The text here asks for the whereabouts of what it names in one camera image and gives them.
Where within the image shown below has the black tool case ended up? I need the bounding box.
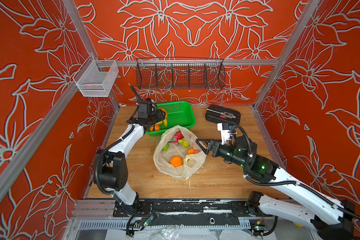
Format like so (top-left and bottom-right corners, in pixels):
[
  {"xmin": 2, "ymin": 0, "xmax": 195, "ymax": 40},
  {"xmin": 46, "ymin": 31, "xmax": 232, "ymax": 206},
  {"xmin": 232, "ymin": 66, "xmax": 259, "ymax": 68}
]
[{"xmin": 205, "ymin": 105, "xmax": 241, "ymax": 126}]

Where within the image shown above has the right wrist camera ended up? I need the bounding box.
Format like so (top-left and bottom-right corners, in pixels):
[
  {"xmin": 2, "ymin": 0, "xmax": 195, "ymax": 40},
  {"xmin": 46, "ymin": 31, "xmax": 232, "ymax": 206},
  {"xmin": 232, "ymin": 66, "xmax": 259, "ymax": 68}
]
[{"xmin": 217, "ymin": 123, "xmax": 231, "ymax": 145}]

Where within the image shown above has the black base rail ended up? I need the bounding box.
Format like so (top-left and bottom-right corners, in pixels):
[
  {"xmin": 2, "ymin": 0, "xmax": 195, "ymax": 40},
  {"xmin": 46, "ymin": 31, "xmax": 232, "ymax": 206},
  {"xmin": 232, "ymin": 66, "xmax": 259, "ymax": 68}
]
[{"xmin": 112, "ymin": 197, "xmax": 274, "ymax": 227}]

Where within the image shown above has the translucent printed plastic bag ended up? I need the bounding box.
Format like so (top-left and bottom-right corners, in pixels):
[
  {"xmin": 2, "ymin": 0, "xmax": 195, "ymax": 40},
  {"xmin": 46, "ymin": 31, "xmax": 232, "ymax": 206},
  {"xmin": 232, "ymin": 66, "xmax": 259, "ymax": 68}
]
[{"xmin": 153, "ymin": 125, "xmax": 207, "ymax": 180}]

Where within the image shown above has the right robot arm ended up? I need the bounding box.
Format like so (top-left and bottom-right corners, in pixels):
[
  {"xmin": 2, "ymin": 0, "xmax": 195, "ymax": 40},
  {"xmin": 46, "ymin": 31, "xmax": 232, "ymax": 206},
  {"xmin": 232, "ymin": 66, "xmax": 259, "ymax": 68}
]
[{"xmin": 196, "ymin": 125, "xmax": 360, "ymax": 240}]

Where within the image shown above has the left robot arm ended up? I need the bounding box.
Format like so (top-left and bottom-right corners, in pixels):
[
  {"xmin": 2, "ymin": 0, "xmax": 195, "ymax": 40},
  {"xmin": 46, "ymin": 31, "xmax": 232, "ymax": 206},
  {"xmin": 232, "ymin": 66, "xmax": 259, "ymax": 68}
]
[{"xmin": 93, "ymin": 86, "xmax": 167, "ymax": 216}]

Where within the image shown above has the yellow-green toy starfruit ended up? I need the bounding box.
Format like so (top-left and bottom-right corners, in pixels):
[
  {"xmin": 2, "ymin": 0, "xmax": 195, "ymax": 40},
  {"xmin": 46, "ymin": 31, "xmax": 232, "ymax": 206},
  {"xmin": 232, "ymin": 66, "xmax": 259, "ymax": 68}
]
[{"xmin": 178, "ymin": 138, "xmax": 190, "ymax": 148}]

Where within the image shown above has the clear plastic wall bin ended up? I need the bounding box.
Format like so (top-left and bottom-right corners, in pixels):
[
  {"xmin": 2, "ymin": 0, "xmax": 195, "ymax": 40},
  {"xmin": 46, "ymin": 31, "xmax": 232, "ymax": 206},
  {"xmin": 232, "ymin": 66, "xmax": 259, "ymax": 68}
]
[{"xmin": 73, "ymin": 55, "xmax": 119, "ymax": 97}]

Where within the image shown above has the black wire wall basket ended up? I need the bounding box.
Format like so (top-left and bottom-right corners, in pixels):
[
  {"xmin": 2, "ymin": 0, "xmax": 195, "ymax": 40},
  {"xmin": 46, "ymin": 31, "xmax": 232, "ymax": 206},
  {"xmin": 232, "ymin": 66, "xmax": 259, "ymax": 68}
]
[{"xmin": 136, "ymin": 57, "xmax": 226, "ymax": 90}]

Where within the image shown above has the green plastic basket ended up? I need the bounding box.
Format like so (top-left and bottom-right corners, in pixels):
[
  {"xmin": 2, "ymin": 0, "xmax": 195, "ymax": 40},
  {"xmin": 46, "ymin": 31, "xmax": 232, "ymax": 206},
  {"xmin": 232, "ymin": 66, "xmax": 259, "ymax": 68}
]
[{"xmin": 147, "ymin": 101, "xmax": 196, "ymax": 136}]

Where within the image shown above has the orange toy fruit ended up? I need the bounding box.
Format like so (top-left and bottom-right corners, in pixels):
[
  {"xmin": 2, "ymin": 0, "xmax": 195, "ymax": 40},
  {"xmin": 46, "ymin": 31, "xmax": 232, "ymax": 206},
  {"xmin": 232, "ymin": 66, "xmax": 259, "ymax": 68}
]
[{"xmin": 150, "ymin": 124, "xmax": 161, "ymax": 132}]

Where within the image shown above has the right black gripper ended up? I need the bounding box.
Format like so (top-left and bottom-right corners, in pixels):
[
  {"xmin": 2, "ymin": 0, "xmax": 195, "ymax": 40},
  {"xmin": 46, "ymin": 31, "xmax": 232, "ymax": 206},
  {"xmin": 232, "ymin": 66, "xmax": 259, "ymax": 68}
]
[{"xmin": 196, "ymin": 137, "xmax": 250, "ymax": 170}]

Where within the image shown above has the green toy fruit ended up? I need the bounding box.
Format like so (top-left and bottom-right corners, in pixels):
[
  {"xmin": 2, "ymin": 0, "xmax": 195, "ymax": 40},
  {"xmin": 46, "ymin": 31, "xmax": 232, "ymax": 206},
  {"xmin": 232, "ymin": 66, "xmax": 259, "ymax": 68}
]
[{"xmin": 162, "ymin": 143, "xmax": 169, "ymax": 152}]

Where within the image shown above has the pink toy dragon fruit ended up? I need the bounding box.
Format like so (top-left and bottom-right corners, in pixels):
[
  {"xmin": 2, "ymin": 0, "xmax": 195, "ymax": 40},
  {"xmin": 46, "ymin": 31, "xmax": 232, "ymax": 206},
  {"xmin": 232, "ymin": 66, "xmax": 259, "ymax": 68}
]
[{"xmin": 170, "ymin": 131, "xmax": 184, "ymax": 143}]

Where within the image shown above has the crumpled clear plastic scrap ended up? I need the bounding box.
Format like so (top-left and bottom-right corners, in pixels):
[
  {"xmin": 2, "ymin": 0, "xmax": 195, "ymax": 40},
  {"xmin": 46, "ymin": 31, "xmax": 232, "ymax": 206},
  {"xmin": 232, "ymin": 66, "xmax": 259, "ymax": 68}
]
[{"xmin": 149, "ymin": 228, "xmax": 181, "ymax": 240}]

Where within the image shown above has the orange toy tangerine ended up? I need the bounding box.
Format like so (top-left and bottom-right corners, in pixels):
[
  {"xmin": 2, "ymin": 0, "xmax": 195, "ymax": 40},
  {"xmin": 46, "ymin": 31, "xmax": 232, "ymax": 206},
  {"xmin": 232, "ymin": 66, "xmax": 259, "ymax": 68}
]
[{"xmin": 170, "ymin": 156, "xmax": 183, "ymax": 168}]

